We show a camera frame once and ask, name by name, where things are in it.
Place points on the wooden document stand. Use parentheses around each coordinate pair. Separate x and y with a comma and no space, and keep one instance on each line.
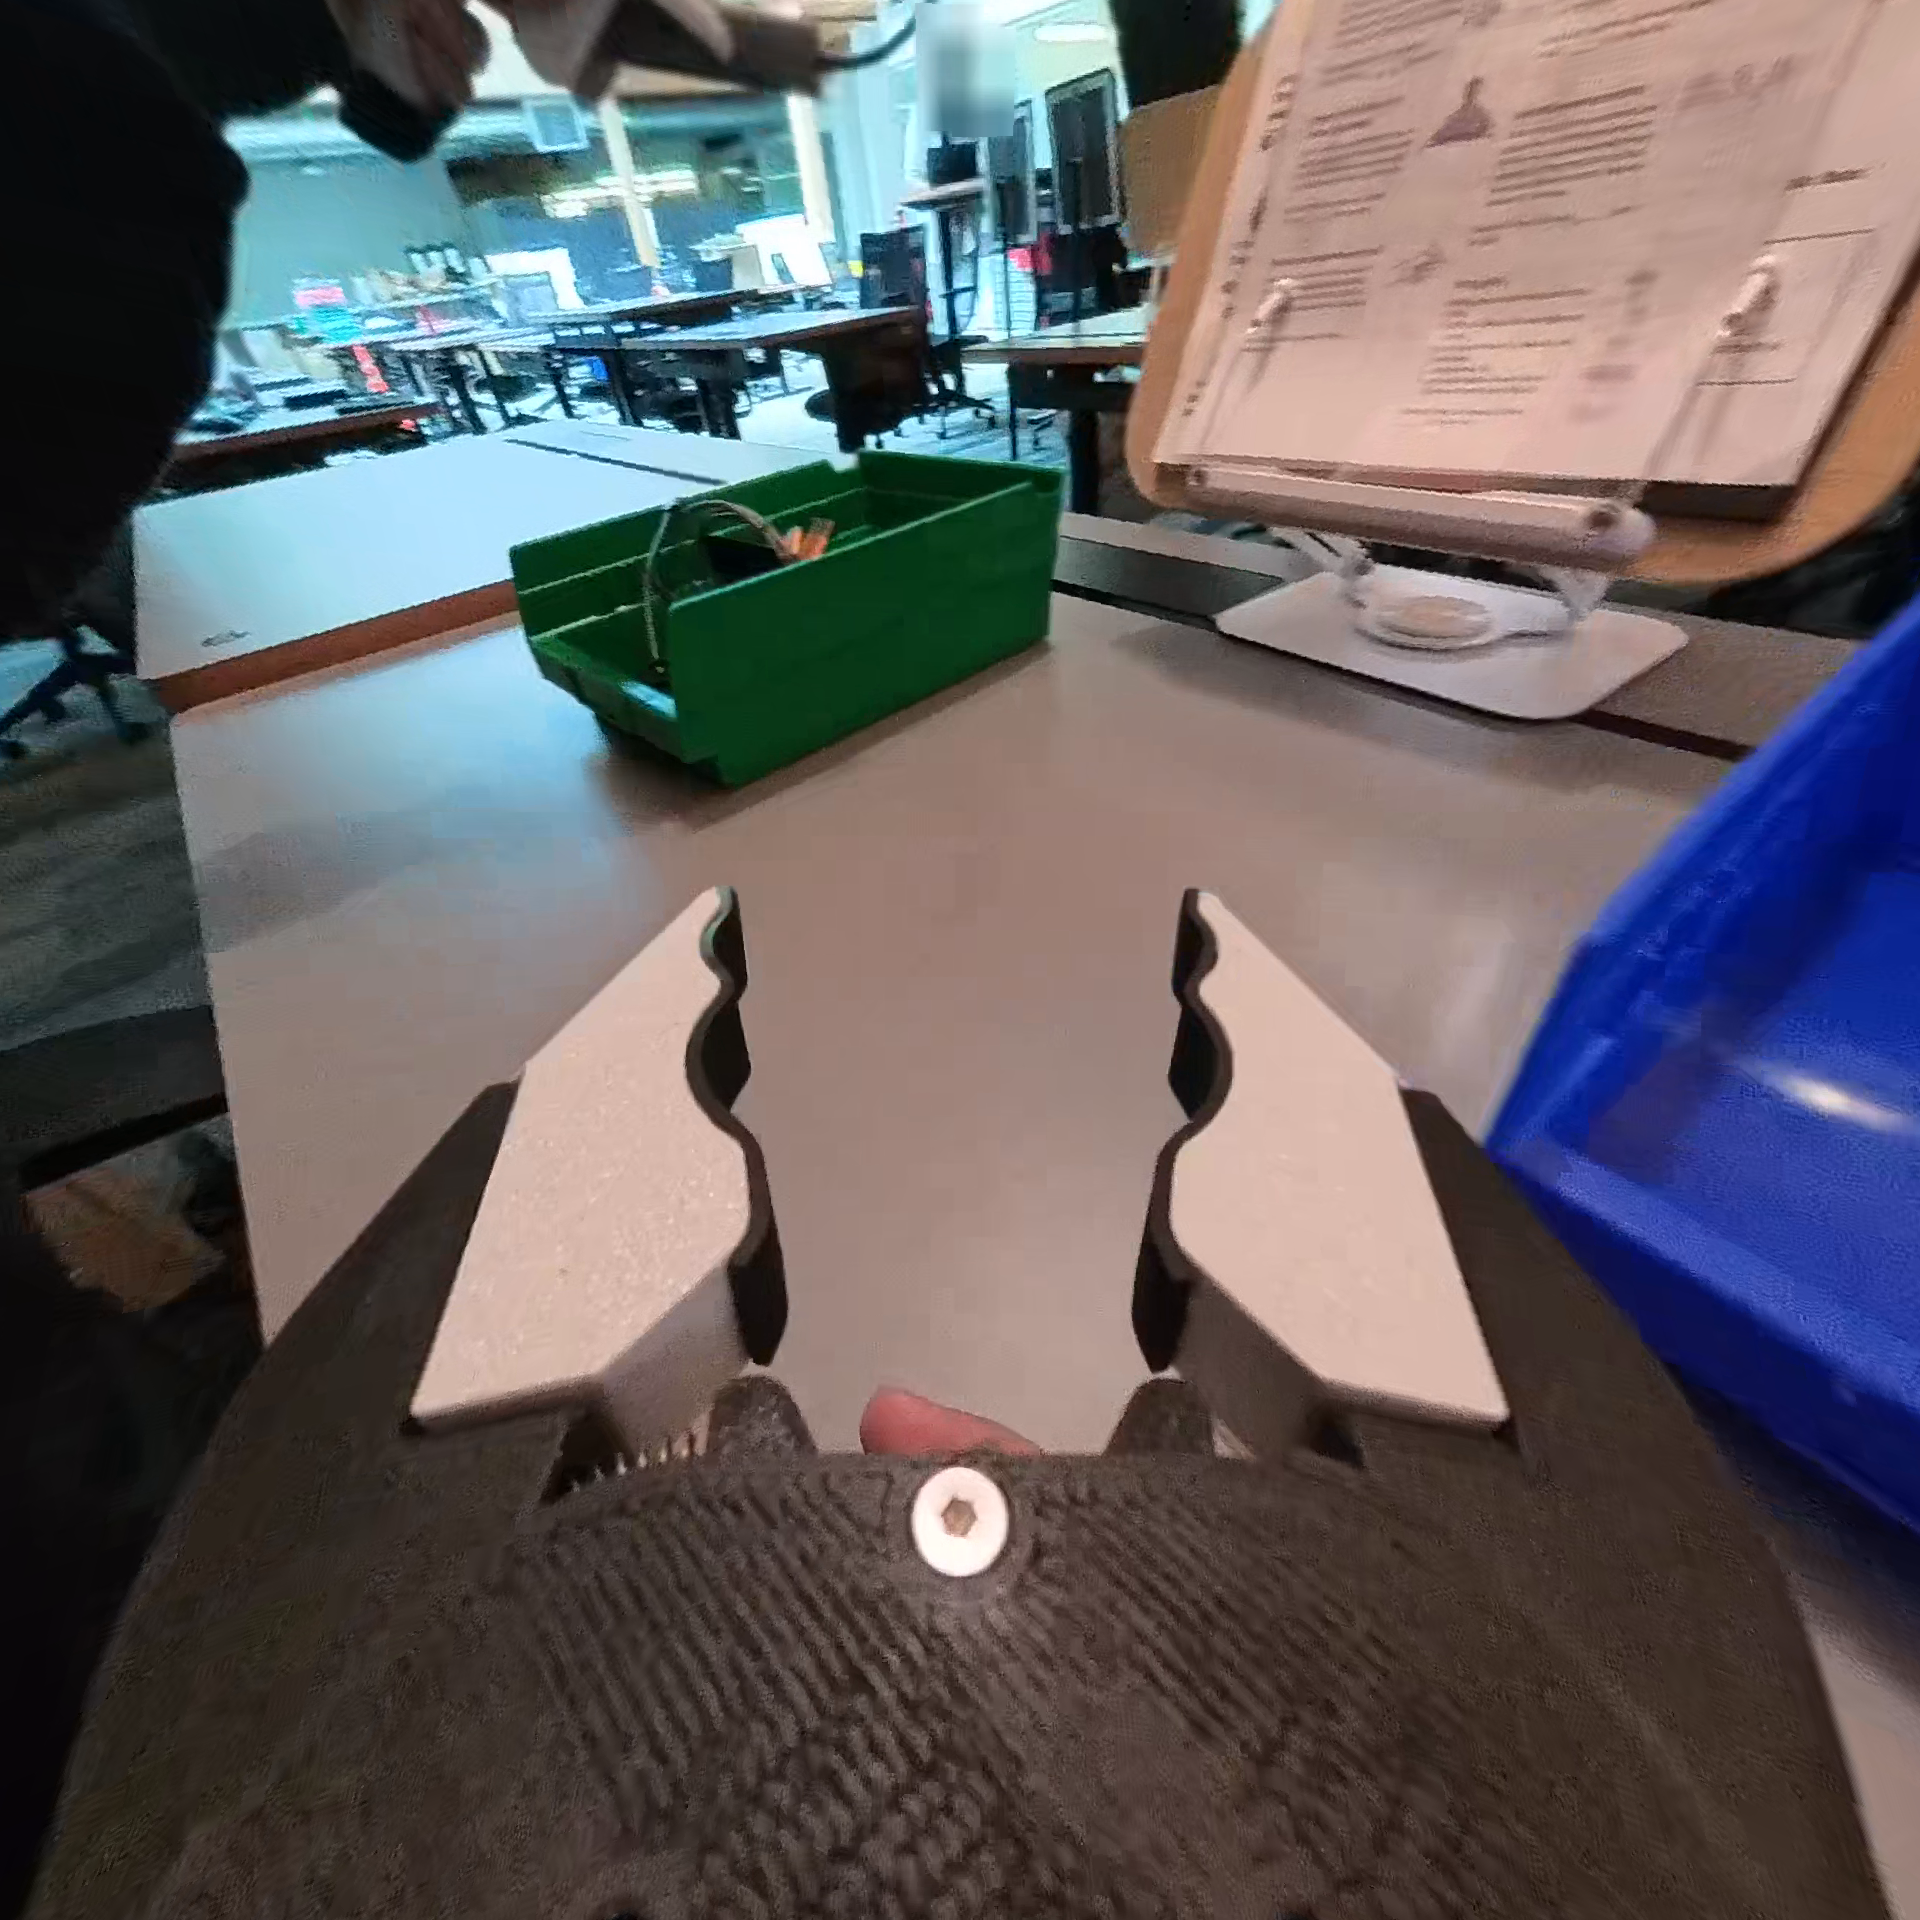
(1161,345)

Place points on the green plastic bin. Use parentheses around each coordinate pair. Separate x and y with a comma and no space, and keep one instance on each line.
(840,660)

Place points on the blue plastic bin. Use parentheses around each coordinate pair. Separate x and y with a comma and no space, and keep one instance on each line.
(1724,1050)

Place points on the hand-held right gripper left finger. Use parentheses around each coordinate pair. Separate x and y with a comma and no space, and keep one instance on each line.
(599,1200)

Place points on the person's left forearm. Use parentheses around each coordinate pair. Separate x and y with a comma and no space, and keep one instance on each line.
(90,299)

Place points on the black electronic part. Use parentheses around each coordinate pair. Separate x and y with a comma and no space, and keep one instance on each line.
(744,555)

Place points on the printed instruction sheet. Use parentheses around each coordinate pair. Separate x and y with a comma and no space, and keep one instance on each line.
(1500,224)

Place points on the dark background table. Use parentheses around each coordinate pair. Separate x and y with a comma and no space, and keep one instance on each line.
(780,339)

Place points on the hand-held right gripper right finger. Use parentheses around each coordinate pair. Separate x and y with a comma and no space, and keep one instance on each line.
(1320,1214)

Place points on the person's right hand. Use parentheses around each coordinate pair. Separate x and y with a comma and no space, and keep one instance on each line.
(937,1425)

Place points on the pale table with wooden edge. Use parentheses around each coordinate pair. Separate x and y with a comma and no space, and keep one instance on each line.
(346,555)

